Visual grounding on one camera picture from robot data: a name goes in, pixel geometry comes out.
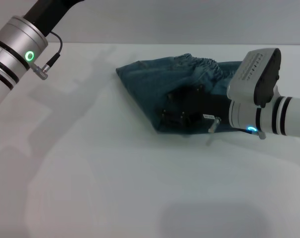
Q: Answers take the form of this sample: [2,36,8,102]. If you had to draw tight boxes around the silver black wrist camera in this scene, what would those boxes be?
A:
[226,48,282,109]

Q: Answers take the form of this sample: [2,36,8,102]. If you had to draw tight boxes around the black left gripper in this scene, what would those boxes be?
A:
[22,0,86,35]

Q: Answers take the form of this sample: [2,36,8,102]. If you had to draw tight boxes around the blue denim shorts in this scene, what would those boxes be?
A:
[115,53,245,135]

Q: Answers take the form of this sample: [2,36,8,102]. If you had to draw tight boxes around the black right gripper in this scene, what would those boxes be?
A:
[160,84,232,130]

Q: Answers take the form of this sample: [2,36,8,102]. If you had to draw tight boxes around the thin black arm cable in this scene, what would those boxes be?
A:
[31,30,63,80]

